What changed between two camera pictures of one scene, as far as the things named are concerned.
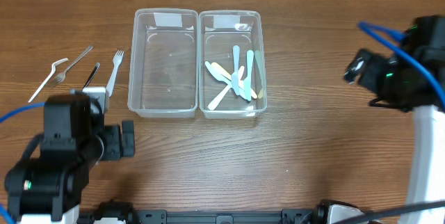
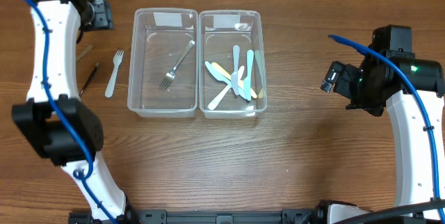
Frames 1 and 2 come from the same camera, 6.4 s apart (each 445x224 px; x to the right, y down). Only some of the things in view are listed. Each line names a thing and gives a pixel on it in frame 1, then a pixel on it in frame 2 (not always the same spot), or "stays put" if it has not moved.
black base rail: x=117 y=212 stays put
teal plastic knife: x=247 y=82 stays put
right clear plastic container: x=231 y=64 stays put
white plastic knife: x=224 y=78 stays put
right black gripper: x=363 y=69 to x=350 y=85
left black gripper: x=127 y=138 to x=101 y=17
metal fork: x=62 y=76 to x=170 y=76
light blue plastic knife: x=235 y=79 stays put
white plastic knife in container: x=221 y=94 stays put
